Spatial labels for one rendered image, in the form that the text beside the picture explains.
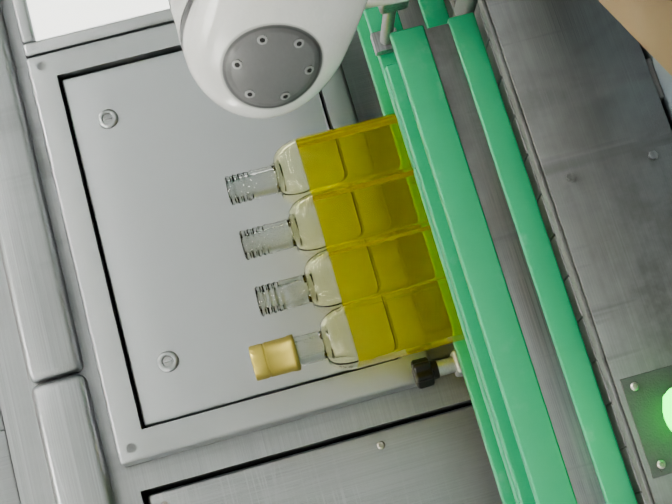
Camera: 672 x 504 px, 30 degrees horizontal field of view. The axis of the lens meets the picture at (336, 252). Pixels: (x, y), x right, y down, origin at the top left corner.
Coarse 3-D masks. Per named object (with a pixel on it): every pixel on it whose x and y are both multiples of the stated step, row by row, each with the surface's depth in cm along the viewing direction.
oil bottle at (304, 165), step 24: (384, 120) 123; (288, 144) 123; (312, 144) 123; (336, 144) 123; (360, 144) 123; (384, 144) 123; (288, 168) 122; (312, 168) 122; (336, 168) 122; (360, 168) 122; (384, 168) 122; (288, 192) 123; (312, 192) 123
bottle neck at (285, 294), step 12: (300, 276) 121; (264, 288) 120; (276, 288) 120; (288, 288) 120; (300, 288) 120; (264, 300) 120; (276, 300) 120; (288, 300) 120; (300, 300) 120; (264, 312) 120; (276, 312) 121
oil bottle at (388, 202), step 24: (408, 168) 122; (336, 192) 121; (360, 192) 121; (384, 192) 121; (408, 192) 121; (288, 216) 123; (312, 216) 120; (336, 216) 120; (360, 216) 120; (384, 216) 121; (408, 216) 121; (312, 240) 120; (336, 240) 120
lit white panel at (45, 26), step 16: (32, 0) 142; (48, 0) 142; (64, 0) 142; (80, 0) 142; (96, 0) 142; (112, 0) 142; (128, 0) 142; (144, 0) 142; (160, 0) 142; (32, 16) 142; (48, 16) 142; (64, 16) 142; (80, 16) 142; (96, 16) 142; (112, 16) 142; (128, 16) 142; (48, 32) 141; (64, 32) 141
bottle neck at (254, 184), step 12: (264, 168) 124; (228, 180) 123; (240, 180) 123; (252, 180) 123; (264, 180) 123; (228, 192) 123; (240, 192) 123; (252, 192) 123; (264, 192) 123; (276, 192) 124
